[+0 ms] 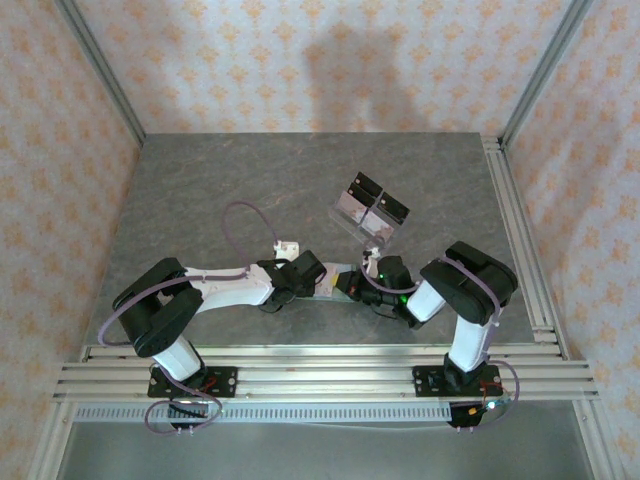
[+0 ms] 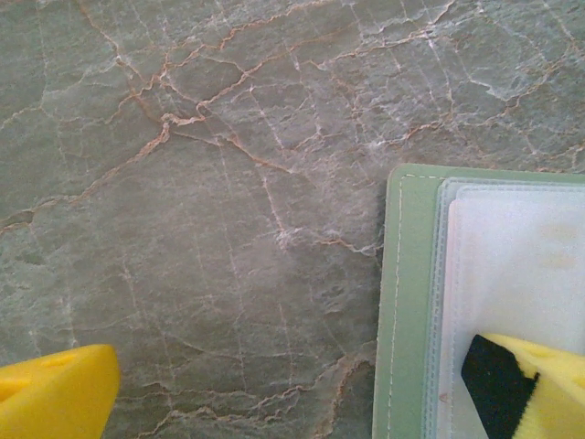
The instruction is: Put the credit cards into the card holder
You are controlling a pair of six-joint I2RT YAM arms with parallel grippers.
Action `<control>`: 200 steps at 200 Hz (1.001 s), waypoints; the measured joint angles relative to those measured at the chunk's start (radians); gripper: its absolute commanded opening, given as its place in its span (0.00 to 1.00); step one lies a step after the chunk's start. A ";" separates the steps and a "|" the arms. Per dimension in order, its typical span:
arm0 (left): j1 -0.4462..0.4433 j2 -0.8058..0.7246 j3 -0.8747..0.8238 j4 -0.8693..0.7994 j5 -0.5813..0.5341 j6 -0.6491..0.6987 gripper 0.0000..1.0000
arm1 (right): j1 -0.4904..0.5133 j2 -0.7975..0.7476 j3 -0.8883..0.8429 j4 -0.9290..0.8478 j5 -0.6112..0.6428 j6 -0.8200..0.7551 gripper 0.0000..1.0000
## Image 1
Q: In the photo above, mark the aluminium frame post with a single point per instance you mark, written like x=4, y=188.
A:
x=100, y=70
x=545, y=70

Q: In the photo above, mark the aluminium side rail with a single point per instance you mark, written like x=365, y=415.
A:
x=520, y=240

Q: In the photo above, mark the black card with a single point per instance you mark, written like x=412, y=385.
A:
x=361, y=195
x=369, y=183
x=394, y=206

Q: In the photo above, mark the clear acrylic card stand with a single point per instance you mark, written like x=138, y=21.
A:
x=350, y=222

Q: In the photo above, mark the aluminium frame leg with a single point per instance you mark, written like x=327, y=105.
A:
x=595, y=440
x=47, y=440

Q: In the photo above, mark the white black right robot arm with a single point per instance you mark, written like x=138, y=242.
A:
x=470, y=340

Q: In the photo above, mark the aluminium mounting rail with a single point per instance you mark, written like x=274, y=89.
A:
x=325, y=377

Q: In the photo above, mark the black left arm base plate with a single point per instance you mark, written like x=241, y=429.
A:
x=225, y=382

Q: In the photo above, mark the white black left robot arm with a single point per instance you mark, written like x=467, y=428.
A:
x=230, y=295

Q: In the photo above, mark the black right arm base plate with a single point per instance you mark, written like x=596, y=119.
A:
x=425, y=382

